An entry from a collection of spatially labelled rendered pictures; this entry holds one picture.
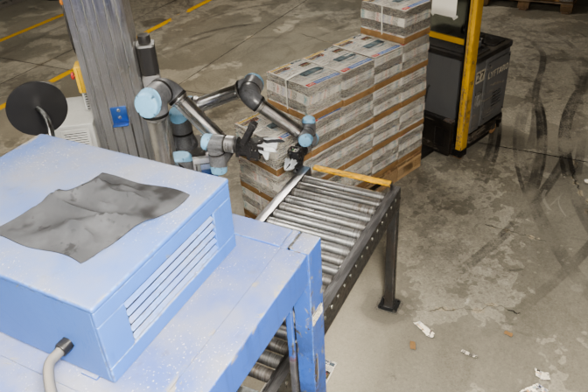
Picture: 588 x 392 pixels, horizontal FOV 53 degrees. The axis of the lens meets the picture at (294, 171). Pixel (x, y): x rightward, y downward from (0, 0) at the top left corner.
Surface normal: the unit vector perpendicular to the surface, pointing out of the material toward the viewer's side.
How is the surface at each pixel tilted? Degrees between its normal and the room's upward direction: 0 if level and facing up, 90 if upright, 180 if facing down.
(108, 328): 90
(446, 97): 90
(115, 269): 0
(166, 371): 0
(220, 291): 0
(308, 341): 90
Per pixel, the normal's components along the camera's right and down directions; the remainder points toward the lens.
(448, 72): -0.72, 0.40
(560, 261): -0.05, -0.84
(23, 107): 0.47, 0.45
